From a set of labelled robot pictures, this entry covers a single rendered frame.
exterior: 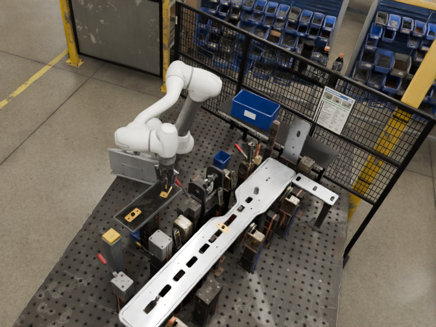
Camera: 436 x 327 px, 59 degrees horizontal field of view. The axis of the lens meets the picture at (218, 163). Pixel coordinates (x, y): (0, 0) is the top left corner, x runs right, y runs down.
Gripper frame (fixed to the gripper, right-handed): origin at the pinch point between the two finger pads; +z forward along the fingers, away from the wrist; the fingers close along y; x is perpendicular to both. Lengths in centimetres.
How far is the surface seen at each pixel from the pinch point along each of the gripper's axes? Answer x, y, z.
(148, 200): -9.1, -6.1, 4.3
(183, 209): -3.4, 11.6, 10.4
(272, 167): 58, 50, 20
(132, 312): -60, 9, 20
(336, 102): 93, 76, -17
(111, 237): -36.1, -12.5, 4.3
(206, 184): 11.3, 19.0, 1.8
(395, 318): 42, 172, 120
